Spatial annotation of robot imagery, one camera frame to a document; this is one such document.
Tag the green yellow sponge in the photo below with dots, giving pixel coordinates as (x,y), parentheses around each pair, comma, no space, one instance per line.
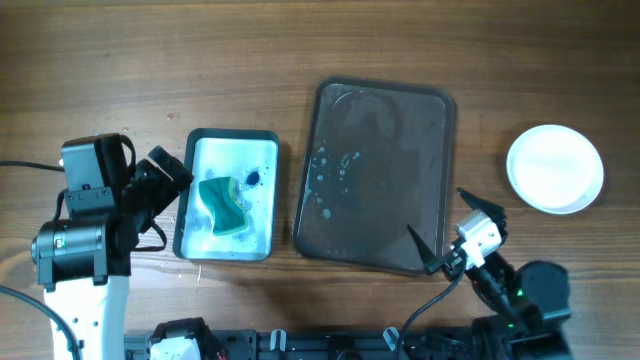
(219,198)

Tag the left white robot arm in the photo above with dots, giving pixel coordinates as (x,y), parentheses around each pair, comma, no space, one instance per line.
(84,261)

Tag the brown plastic serving tray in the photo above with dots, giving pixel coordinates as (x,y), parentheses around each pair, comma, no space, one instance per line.
(377,166)

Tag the white plate top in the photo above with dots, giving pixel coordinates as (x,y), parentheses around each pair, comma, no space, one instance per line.
(555,169)

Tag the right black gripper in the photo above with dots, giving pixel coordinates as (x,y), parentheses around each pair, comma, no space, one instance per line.
(452,263)

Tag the dark tray with water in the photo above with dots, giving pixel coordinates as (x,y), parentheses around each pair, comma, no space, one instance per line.
(252,158)

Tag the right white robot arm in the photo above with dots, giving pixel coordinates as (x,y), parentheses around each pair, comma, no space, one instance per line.
(529,304)

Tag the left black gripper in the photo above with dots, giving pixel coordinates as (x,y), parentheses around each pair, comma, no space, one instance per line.
(166,189)

